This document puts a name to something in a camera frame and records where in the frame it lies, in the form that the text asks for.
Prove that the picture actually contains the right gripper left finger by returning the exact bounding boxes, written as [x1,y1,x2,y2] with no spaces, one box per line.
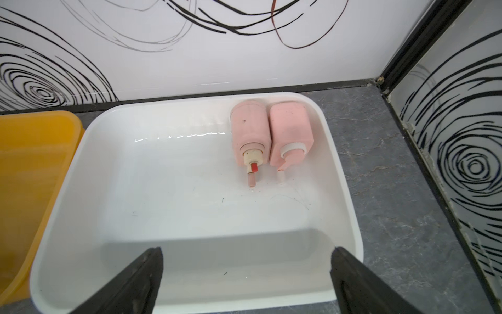
[72,247,163,314]

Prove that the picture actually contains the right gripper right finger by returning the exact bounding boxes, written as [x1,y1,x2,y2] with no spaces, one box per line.
[330,247,420,314]

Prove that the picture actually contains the white plastic storage box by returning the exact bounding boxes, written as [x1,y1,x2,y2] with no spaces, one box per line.
[30,93,364,313]

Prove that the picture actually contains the pink sharpener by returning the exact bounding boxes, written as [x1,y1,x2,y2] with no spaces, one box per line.
[269,102,315,184]
[230,100,272,188]

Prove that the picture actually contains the yellow plastic storage box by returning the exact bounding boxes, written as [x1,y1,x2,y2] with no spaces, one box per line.
[1,111,84,305]

